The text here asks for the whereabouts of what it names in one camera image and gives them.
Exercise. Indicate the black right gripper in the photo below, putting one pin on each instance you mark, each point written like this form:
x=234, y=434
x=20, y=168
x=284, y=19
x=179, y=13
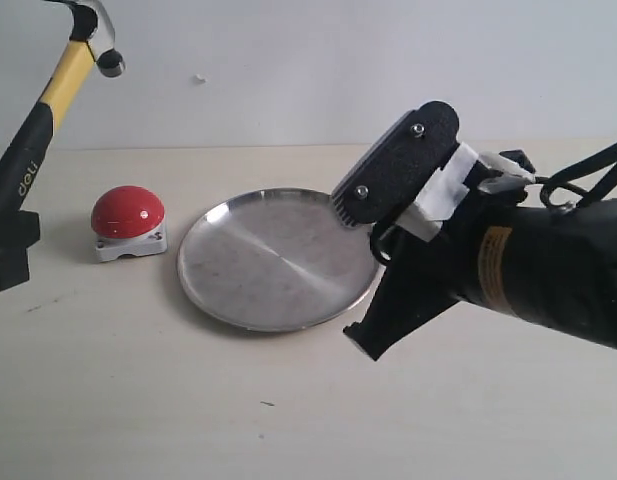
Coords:
x=423, y=250

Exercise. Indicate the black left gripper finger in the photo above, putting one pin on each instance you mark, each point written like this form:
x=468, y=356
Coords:
x=18, y=232

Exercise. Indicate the yellow black claw hammer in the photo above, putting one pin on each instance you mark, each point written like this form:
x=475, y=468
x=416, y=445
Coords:
x=91, y=45

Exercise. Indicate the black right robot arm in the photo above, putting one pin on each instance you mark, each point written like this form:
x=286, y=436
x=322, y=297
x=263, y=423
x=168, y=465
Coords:
x=549, y=267

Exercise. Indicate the red dome push button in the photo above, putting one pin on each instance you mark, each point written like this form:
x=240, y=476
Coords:
x=130, y=221

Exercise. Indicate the round steel plate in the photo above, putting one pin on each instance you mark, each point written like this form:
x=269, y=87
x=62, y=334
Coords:
x=275, y=260

